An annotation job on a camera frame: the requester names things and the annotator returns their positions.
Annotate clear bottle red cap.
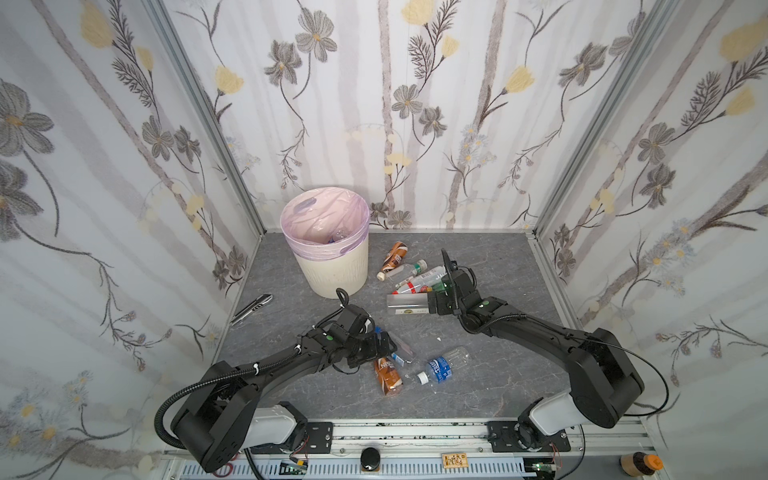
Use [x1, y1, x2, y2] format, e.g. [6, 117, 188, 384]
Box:
[393, 266, 446, 294]

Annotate brown coffee bottle front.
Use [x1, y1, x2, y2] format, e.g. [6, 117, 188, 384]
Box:
[374, 357, 403, 396]

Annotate brown coffee bottle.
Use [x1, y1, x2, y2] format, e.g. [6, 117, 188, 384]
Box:
[376, 241, 408, 281]
[374, 357, 403, 396]

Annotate clear bottle blue cap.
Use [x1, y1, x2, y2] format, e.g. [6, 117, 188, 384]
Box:
[375, 327, 415, 366]

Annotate clear square bottle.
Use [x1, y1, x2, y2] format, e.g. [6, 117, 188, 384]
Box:
[386, 293, 430, 315]

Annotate clear bottle green cap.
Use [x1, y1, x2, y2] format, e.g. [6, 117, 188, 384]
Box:
[392, 260, 428, 283]

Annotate small pepsi bottle blue cap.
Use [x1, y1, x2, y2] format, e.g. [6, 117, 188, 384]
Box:
[327, 229, 352, 244]

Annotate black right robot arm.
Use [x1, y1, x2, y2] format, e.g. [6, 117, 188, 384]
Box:
[428, 250, 670, 451]

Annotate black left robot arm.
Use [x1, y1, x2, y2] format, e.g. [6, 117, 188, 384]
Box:
[153, 288, 398, 473]

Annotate brown coffee bottle near bin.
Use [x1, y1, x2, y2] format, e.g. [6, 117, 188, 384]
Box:
[376, 241, 408, 281]

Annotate cream plastic waste bin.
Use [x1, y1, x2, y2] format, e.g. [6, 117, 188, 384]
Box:
[294, 237, 370, 299]

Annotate pink bin liner bag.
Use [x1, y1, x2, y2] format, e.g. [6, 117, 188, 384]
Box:
[280, 187, 371, 261]

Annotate clear bottle blue label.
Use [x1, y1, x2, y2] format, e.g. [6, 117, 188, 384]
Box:
[417, 346, 471, 385]

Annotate black round knob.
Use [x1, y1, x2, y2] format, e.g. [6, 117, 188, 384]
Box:
[360, 447, 381, 473]

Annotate small wooden tag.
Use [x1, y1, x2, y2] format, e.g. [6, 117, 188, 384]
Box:
[441, 453, 469, 470]

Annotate red scissors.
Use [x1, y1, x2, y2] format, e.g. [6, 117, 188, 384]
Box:
[212, 462, 235, 479]

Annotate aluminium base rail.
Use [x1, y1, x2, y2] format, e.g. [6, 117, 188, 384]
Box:
[163, 418, 657, 479]

